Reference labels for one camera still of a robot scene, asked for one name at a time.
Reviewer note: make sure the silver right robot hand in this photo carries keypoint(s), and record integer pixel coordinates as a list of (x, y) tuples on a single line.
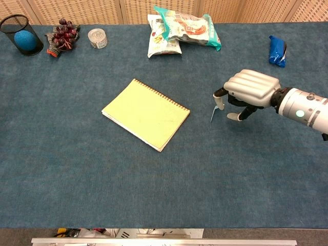
[(252, 85)]

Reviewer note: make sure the light green eraser strip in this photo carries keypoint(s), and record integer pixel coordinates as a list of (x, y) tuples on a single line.
[(213, 114)]

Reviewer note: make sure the spiral bound notebook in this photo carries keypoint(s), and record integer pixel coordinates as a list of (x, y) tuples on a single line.
[(146, 114)]

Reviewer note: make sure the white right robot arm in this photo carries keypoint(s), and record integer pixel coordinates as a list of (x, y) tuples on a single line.
[(302, 107)]

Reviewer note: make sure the blue wrapped packet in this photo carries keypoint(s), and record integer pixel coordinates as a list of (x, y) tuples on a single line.
[(276, 51)]

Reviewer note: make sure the teal snack bag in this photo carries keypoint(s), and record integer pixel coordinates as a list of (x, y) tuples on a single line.
[(192, 28)]

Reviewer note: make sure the white snack bag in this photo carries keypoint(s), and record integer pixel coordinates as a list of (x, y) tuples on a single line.
[(160, 44)]

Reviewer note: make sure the clear round plastic container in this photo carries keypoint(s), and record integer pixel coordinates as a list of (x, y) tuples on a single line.
[(98, 38)]

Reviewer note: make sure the blue felt table cover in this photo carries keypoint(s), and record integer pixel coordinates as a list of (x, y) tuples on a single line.
[(102, 179)]

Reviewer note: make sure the woven folding screen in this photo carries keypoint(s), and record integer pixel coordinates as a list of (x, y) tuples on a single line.
[(77, 11)]

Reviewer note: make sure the dark red grape bunch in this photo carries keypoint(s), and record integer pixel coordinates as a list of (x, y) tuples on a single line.
[(64, 34)]

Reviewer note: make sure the blue ball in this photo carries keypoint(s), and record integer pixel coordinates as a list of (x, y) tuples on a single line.
[(24, 39)]

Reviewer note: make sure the aluminium profile rail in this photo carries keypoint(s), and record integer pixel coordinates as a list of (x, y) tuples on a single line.
[(164, 242)]

